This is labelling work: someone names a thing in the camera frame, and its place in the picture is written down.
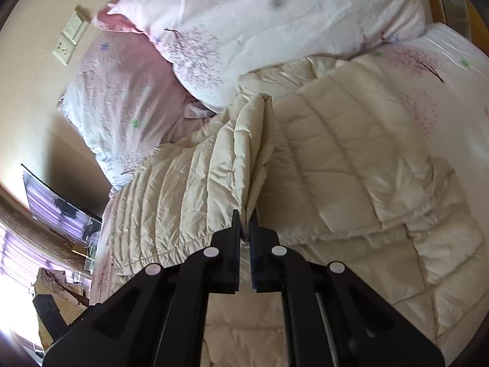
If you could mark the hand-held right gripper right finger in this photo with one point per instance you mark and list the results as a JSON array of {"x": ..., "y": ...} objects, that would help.
[{"x": 263, "y": 267}]

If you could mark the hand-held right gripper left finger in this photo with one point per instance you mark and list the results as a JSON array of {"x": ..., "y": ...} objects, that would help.
[{"x": 227, "y": 260}]

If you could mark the cream puffer jacket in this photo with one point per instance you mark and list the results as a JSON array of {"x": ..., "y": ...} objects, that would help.
[{"x": 344, "y": 141}]

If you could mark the wooden television cabinet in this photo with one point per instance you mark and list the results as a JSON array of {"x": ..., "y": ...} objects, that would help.
[{"x": 86, "y": 254}]

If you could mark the beige cloth pile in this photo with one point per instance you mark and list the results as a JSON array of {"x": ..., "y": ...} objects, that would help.
[{"x": 53, "y": 286}]

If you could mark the black flat screen television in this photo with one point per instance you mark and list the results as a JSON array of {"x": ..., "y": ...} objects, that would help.
[{"x": 49, "y": 202}]

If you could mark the small pink floral pillow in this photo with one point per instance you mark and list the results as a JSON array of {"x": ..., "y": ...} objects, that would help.
[{"x": 126, "y": 84}]

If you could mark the large pink floral pillow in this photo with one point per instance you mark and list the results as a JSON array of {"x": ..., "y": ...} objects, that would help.
[{"x": 267, "y": 26}]

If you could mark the pink floral bed sheet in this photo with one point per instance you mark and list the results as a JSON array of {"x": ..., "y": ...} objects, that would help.
[{"x": 450, "y": 114}]

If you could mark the beige wall outlet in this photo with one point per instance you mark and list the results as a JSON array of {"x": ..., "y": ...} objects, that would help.
[{"x": 64, "y": 49}]

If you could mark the beige wall switch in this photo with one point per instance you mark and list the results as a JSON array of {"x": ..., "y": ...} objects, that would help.
[{"x": 76, "y": 23}]

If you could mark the glass panel with wooden frame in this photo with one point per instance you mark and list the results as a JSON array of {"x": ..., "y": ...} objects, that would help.
[{"x": 456, "y": 4}]

